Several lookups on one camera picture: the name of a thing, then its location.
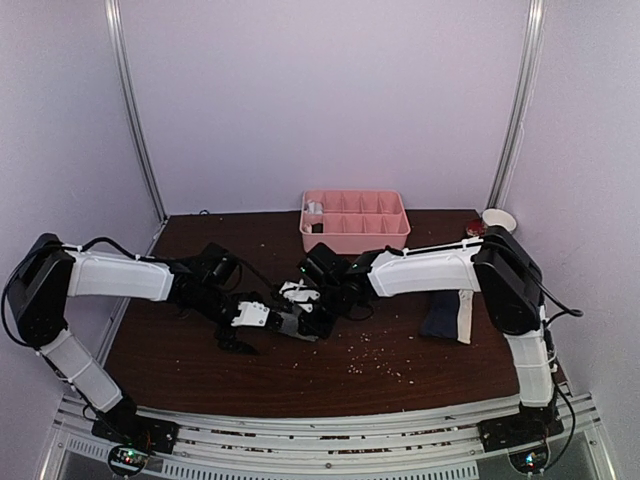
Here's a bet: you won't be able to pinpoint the grey boxer briefs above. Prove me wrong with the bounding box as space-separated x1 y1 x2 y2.
269 311 319 342

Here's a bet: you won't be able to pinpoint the navy and cream underwear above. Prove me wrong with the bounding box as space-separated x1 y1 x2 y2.
419 290 474 345

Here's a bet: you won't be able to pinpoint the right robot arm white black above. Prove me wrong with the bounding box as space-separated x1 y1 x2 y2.
298 226 563 451

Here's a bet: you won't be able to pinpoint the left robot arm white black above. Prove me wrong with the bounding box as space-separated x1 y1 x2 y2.
1 233 270 464

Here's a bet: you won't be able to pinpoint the pink divided organizer box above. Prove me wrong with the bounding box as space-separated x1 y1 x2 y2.
299 189 411 255

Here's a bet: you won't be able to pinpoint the white rolled item in box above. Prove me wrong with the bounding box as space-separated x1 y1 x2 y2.
304 200 324 215

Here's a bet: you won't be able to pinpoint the red patterned saucer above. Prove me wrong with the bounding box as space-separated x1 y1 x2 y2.
466 219 486 237

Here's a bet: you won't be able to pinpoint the left round controller board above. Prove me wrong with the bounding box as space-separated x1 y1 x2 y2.
107 444 151 476

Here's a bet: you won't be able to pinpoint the round controller board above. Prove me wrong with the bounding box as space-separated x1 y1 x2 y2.
107 444 151 476
509 446 550 475

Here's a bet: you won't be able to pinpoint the white ceramic bowl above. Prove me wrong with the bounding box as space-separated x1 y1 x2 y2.
481 208 517 233

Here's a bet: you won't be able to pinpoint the right round controller board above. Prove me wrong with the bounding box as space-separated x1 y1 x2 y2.
509 446 550 475

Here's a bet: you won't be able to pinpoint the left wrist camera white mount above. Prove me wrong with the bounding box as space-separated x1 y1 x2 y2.
231 301 271 328

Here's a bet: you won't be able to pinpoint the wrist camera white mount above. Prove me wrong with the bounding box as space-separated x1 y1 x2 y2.
231 301 271 328
279 280 320 313

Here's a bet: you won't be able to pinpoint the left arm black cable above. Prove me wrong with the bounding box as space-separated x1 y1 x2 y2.
59 235 281 301

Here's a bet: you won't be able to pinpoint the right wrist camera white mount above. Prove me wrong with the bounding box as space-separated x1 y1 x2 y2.
279 280 320 313

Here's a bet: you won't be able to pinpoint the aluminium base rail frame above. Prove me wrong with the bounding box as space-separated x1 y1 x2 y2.
34 384 622 479

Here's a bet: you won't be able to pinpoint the right aluminium corner post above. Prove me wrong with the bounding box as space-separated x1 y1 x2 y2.
486 0 546 209

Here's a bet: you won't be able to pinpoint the aluminium corner post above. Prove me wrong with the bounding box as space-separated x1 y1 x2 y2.
486 0 546 209
104 0 168 222

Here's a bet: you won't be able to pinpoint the left aluminium corner post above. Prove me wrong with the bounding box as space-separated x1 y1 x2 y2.
104 0 168 222

